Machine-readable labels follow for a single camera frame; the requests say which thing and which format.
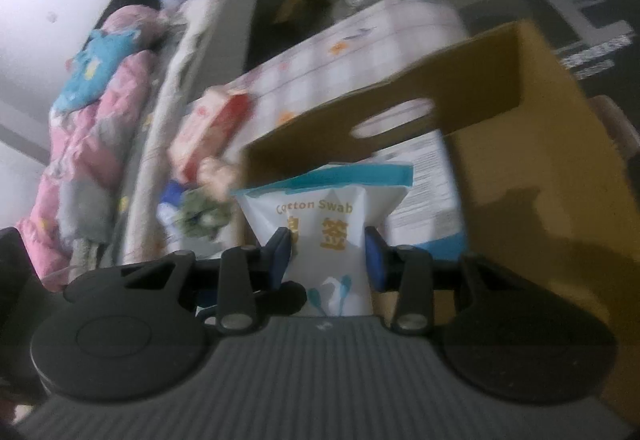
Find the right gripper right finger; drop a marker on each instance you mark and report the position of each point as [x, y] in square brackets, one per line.
[407, 271]

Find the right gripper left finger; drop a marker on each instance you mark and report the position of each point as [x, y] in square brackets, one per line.
[245, 273]

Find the cotton swab bag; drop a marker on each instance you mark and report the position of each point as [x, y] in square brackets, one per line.
[327, 211]

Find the white blue paper pack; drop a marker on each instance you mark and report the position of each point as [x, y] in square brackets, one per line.
[430, 216]

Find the green floral scrunchie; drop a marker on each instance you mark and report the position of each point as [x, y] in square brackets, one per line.
[200, 216]

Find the red tissue pack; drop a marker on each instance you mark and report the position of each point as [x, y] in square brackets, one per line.
[207, 129]

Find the brown cardboard box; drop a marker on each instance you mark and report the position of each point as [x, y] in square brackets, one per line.
[543, 190]

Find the pink quilted blanket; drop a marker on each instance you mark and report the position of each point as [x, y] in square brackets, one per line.
[74, 211]

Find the white fluffy blanket edge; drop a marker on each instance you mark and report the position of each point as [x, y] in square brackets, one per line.
[212, 41]

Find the checkered floral bed sheet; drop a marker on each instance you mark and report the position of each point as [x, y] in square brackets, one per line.
[367, 47]

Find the blue patterned pillow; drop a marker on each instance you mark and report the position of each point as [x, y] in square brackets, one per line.
[93, 68]

